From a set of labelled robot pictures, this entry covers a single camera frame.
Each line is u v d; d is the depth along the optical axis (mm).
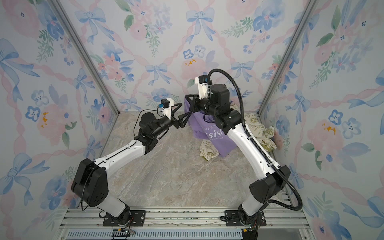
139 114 654
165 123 664
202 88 590
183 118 663
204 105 576
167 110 639
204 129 765
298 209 395
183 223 734
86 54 859
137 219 738
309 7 689
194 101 585
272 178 410
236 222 732
